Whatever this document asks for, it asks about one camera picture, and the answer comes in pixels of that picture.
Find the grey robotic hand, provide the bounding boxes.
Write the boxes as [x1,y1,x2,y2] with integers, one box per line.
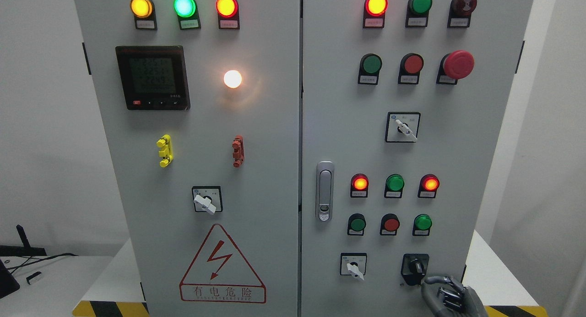
[422,275,488,317]

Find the black rotary knob switch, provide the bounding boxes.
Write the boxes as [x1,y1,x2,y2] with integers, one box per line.
[401,254,429,286]

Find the green push button lower right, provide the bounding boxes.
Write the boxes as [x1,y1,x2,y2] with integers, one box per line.
[412,214,433,236]

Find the green push button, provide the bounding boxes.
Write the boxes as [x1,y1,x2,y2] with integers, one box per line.
[358,53,382,85]
[412,214,433,236]
[347,213,366,236]

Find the red push button lower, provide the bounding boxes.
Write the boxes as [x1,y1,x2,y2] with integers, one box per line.
[380,214,401,236]

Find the red push button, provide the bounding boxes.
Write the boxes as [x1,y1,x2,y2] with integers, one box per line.
[397,53,423,85]
[380,214,401,236]

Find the red lit indicator middle right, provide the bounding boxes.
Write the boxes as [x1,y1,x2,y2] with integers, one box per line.
[417,174,440,198]

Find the green push button lower left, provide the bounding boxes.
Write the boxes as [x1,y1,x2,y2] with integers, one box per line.
[347,213,366,236]

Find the green indicator light middle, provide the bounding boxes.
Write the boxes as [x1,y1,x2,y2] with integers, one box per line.
[384,174,405,198]

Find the red lit indicator middle left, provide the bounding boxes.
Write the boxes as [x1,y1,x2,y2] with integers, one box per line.
[350,173,369,198]

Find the grey right cabinet door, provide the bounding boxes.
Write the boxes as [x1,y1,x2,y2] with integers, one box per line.
[299,0,533,317]

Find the grey cabinet door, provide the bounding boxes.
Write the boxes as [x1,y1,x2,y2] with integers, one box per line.
[299,0,533,317]
[75,0,301,317]

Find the red electric hazard warning sticker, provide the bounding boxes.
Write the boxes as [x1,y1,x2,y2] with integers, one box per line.
[179,224,266,304]

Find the red emergency stop button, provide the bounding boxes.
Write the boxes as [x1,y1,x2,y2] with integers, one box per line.
[436,50,475,85]

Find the red push button upper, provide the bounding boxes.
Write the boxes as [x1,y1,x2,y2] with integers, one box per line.
[397,53,423,85]

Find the green push button upper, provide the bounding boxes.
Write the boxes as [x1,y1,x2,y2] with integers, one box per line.
[358,53,382,85]

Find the red terminal connector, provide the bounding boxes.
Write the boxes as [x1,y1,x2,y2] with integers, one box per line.
[232,135,245,168]

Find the dark red buzzer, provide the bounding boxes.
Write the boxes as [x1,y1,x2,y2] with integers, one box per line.
[447,0,477,27]

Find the green indicator light top right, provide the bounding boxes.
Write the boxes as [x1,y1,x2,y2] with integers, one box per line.
[405,0,433,27]

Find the red lit indicator top right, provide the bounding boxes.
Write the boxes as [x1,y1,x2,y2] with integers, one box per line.
[363,0,389,28]

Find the white lit indicator light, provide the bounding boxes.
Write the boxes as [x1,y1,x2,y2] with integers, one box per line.
[223,69,243,89]

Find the yellow terminal connector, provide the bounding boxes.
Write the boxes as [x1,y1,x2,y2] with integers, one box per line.
[156,135,174,168]

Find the grey left cabinet door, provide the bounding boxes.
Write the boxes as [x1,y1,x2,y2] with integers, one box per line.
[75,0,301,317]

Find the red lit indicator light left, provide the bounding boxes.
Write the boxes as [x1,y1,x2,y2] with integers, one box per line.
[216,0,240,30]

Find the black digital power meter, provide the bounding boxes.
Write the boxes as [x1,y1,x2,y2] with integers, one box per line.
[115,45,190,110]

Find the green lit indicator light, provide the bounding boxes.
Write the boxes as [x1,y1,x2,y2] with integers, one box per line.
[174,0,201,30]

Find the small white usb adapter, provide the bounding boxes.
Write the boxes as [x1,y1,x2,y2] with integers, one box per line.
[26,271,43,285]

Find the yellow indicator light top left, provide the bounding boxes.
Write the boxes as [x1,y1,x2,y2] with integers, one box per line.
[130,0,157,31]

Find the black device with antenna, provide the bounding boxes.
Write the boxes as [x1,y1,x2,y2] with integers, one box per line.
[0,224,47,257]

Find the black object at left edge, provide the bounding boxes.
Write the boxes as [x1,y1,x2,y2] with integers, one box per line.
[0,258,21,299]

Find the white selector switch lower right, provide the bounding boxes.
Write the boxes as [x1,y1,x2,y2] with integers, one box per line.
[340,252,368,281]

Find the white selector switch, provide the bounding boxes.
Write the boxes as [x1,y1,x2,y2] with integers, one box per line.
[385,112,421,143]
[340,252,368,281]

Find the silver door handle lock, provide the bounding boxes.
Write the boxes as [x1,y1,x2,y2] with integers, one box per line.
[315,161,335,222]

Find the white selector switch upper right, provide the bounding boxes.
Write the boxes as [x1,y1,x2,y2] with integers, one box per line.
[385,112,421,143]

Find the white selector switch left door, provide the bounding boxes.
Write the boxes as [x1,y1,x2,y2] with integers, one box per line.
[192,186,222,215]

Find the black cable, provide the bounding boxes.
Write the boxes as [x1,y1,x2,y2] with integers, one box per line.
[4,252,78,275]

